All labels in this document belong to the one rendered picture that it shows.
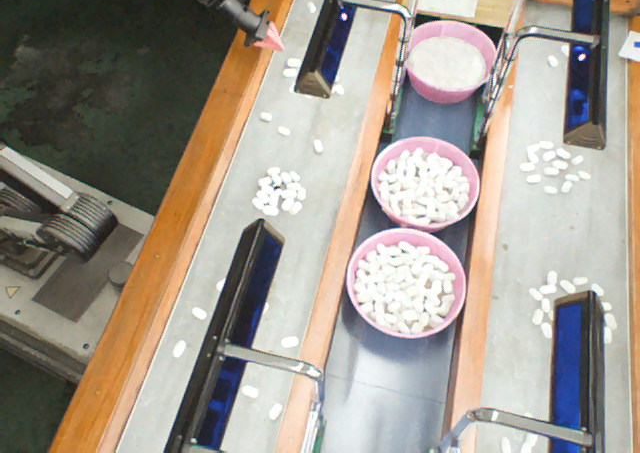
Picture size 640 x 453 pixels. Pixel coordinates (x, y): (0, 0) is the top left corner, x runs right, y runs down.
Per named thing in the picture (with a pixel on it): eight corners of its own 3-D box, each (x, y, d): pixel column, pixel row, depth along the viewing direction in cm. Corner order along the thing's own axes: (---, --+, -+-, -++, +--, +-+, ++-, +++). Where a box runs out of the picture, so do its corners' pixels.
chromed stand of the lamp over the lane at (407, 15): (324, 129, 175) (327, -1, 137) (340, 77, 185) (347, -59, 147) (391, 142, 173) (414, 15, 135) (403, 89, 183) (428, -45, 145)
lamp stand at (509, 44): (467, 157, 171) (513, 31, 133) (476, 103, 181) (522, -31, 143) (539, 171, 169) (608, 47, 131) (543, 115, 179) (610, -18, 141)
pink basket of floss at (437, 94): (430, 125, 176) (436, 103, 168) (381, 63, 188) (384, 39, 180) (507, 91, 183) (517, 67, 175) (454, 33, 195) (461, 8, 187)
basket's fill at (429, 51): (399, 96, 181) (401, 83, 176) (412, 42, 192) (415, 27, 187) (477, 111, 178) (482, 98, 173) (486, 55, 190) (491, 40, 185)
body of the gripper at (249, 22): (272, 12, 169) (250, -7, 165) (261, 38, 164) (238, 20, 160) (258, 24, 173) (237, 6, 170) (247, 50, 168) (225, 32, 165)
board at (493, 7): (400, 10, 187) (400, 7, 186) (409, -23, 195) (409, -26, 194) (513, 29, 184) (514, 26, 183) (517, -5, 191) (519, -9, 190)
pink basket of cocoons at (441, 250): (334, 335, 144) (335, 320, 136) (357, 236, 158) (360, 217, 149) (450, 363, 141) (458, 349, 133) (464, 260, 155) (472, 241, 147)
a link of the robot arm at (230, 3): (210, 10, 163) (222, -2, 159) (217, -6, 166) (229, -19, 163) (232, 28, 166) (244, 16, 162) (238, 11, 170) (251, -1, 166)
